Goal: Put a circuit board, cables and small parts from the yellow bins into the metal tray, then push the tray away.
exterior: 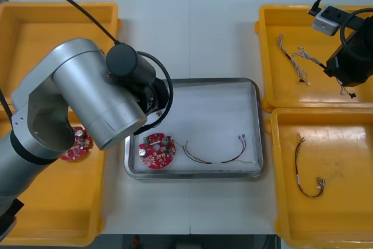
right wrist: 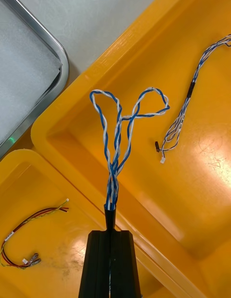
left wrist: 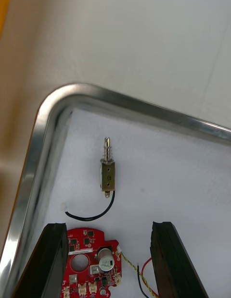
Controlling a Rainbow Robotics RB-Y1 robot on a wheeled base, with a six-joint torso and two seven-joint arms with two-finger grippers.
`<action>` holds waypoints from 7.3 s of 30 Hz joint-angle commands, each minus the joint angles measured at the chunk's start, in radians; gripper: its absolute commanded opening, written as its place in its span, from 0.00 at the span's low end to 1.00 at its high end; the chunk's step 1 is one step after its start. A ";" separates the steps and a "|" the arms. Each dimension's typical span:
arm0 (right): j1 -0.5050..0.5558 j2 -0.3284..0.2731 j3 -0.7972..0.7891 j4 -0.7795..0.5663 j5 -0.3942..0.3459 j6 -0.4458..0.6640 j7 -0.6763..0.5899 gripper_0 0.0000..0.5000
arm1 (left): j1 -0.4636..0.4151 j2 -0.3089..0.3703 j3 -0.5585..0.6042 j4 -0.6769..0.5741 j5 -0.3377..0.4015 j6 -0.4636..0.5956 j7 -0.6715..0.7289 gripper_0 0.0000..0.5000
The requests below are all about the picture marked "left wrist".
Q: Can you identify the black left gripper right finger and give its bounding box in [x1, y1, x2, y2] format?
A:
[150, 221, 209, 298]

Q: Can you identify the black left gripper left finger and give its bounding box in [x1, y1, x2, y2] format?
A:
[11, 222, 70, 298]

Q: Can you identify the red black green-yellow wire harness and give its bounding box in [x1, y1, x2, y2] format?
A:
[115, 245, 160, 298]

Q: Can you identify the round red circuit board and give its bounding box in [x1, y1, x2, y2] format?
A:
[60, 227, 124, 298]

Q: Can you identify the metal solenoid with black cable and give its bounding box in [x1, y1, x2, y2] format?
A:
[61, 137, 116, 223]

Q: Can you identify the white sheet liner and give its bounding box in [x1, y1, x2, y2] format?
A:
[30, 107, 231, 298]

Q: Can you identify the steel tray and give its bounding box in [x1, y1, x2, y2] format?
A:
[0, 82, 231, 298]

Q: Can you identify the yellow-orange plastic bin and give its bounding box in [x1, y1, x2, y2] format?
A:
[0, 0, 12, 40]

